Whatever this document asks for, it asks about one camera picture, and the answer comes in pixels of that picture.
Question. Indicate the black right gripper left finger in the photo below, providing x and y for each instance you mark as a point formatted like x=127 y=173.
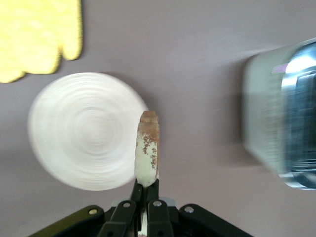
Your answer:
x=121 y=217

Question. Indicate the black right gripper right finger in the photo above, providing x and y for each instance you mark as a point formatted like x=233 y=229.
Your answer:
x=158 y=217

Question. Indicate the slice of brown toast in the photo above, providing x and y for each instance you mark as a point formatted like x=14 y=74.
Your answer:
x=148 y=148

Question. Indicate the round light wooden plate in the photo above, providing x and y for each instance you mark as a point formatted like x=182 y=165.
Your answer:
x=81 y=130

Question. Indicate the cream and chrome toaster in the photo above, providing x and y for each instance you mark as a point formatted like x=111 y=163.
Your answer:
x=271 y=111

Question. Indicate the brown table mat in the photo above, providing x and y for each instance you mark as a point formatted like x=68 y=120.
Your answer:
x=185 y=61

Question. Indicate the yellow quilted oven mitt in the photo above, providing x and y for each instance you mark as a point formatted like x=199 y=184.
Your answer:
x=11 y=49
x=47 y=37

